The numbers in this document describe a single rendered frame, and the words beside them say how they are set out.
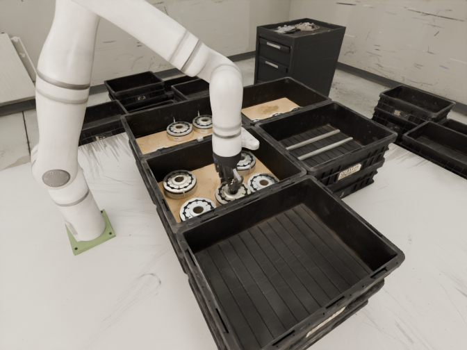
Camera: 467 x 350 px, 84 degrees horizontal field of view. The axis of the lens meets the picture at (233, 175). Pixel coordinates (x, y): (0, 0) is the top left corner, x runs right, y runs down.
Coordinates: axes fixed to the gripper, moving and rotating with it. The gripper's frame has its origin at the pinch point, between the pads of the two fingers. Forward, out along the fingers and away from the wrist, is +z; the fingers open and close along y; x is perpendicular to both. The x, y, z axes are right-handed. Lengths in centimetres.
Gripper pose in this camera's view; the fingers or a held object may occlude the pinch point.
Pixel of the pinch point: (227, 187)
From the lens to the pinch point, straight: 76.6
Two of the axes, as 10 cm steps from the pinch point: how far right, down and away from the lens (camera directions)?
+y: 5.1, 5.7, -6.4
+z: -0.1, 7.5, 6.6
